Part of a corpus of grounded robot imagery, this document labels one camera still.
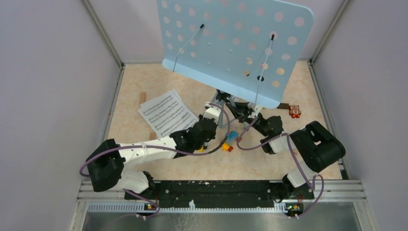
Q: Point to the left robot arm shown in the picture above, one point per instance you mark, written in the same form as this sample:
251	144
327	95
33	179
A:
107	165

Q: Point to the red owl number block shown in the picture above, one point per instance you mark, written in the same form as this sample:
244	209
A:
294	111

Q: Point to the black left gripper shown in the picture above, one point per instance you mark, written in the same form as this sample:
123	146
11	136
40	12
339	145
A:
211	135

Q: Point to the blue toy brick car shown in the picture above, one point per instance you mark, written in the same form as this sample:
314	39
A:
229	142

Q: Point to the light blue music stand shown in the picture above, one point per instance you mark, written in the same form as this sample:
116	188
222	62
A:
223	43

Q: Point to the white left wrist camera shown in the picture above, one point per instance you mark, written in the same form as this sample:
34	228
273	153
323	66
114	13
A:
212	111

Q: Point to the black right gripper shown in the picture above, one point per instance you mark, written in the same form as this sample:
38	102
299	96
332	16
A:
240	110

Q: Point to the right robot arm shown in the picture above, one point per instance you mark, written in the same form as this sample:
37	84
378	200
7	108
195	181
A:
312	147

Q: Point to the wooden block near left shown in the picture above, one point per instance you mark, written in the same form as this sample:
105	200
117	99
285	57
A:
152	136

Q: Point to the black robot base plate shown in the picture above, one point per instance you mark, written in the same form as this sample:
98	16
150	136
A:
224	193

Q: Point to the wooden block far left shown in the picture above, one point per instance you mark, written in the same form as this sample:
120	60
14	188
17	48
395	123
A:
142	98

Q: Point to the dark brown wooden block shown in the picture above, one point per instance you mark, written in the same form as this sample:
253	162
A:
283	106

